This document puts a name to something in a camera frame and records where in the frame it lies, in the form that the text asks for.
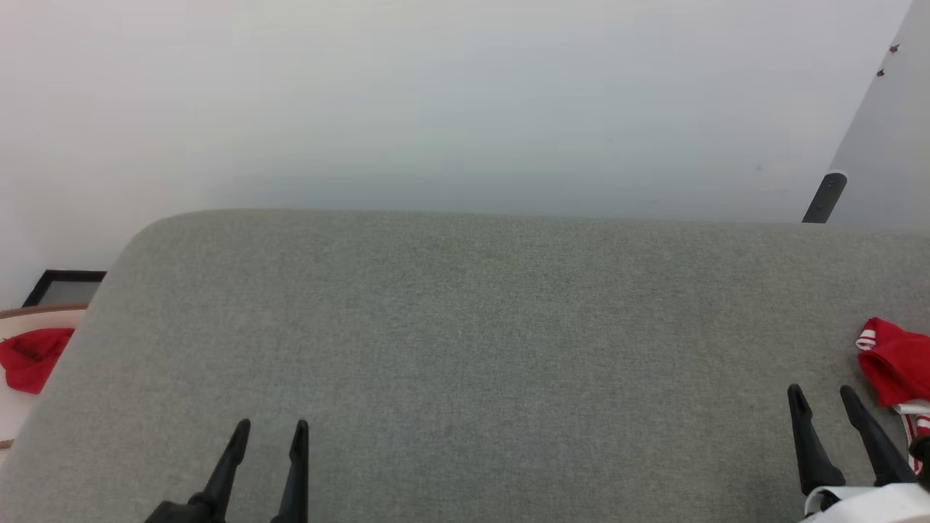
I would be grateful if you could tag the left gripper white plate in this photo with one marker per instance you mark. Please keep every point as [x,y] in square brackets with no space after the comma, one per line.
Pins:
[171,514]

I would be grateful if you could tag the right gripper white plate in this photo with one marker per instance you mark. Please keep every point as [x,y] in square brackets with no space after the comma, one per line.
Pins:
[872,505]

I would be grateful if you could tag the red and white Bulls jersey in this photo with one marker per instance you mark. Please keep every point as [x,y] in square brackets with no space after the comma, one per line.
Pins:
[897,359]

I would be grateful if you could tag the cream perforated laundry basket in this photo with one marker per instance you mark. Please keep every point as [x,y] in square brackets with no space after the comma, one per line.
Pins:
[14,414]

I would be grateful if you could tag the black metal pole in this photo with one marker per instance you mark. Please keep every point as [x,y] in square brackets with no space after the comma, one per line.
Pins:
[825,197]

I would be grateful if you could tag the red cloth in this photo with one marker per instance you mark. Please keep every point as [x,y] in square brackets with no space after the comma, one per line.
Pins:
[33,356]

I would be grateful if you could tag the black rectangular frame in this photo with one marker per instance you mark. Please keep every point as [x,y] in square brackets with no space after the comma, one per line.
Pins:
[65,276]

